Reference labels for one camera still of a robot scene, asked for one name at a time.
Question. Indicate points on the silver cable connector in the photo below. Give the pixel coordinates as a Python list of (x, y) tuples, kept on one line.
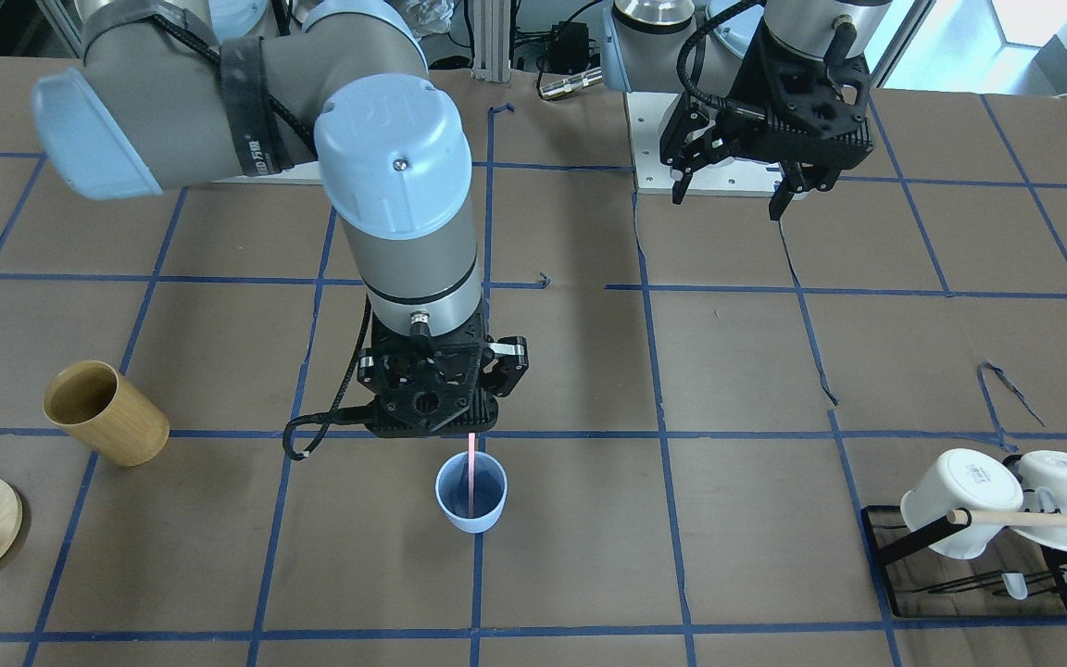
[(561, 89)]

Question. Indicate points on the wooden rack dowel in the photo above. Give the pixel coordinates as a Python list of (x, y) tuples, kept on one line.
[(964, 517)]

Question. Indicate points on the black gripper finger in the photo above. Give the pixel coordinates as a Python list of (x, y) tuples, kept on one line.
[(797, 179), (683, 169)]

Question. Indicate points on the wooden bamboo cup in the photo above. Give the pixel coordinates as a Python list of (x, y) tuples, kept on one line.
[(95, 404)]

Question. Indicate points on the black power adapter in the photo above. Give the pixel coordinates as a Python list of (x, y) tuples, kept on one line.
[(568, 46)]

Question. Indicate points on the black gripper body near cup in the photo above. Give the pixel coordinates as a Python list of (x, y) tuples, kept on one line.
[(508, 363)]

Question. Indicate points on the second grey robot arm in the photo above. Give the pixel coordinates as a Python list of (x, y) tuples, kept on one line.
[(642, 39)]

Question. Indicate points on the light blue plastic cup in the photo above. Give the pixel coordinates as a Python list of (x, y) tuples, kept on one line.
[(491, 492)]

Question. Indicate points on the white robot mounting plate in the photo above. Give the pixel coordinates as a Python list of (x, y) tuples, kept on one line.
[(647, 114)]

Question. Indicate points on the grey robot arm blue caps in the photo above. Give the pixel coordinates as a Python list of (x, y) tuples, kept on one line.
[(161, 101)]

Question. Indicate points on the black wire mug rack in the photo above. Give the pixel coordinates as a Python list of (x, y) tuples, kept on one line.
[(943, 570)]

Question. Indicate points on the pink chopstick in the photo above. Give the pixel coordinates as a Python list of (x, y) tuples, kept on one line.
[(469, 474)]

